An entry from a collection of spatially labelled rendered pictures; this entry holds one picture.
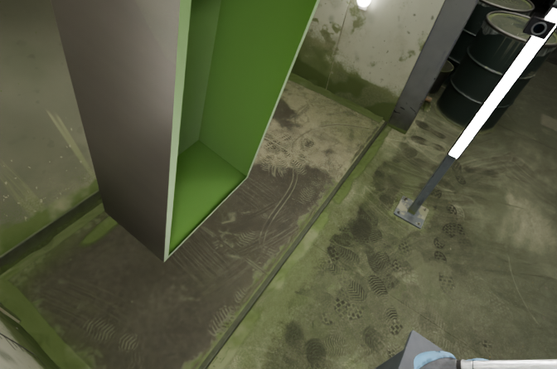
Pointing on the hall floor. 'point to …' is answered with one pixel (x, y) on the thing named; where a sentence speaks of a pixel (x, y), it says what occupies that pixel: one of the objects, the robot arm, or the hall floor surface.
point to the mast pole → (431, 183)
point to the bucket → (442, 76)
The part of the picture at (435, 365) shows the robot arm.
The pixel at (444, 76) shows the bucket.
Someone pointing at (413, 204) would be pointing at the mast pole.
